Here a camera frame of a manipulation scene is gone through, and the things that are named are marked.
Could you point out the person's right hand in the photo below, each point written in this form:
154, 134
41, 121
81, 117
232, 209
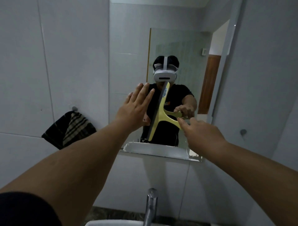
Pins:
204, 139

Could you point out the person's left hand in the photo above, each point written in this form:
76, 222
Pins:
132, 111

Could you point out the person's right thumb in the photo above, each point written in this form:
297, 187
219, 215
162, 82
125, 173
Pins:
184, 125

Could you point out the person's left little finger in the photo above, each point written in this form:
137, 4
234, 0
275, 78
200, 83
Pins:
129, 97

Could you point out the person's left thumb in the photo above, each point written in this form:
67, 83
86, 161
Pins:
146, 121

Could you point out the person's left middle finger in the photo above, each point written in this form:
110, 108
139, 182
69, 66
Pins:
143, 91

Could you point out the yellow window squeegee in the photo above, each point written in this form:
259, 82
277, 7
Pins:
160, 111

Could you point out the person's left forearm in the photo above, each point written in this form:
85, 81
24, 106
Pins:
76, 167

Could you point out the person's right forearm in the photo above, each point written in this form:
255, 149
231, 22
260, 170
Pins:
260, 177

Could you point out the dark striped towel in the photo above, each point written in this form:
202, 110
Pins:
69, 129

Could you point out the chrome faucet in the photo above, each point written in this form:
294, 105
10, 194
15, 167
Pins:
150, 207

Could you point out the white sink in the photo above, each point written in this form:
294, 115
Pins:
111, 223

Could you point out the black shirt sleeve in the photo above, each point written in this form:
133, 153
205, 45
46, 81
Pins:
25, 209

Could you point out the wall mirror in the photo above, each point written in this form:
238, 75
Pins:
130, 58

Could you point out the round metal wall hook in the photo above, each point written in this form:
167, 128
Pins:
243, 132

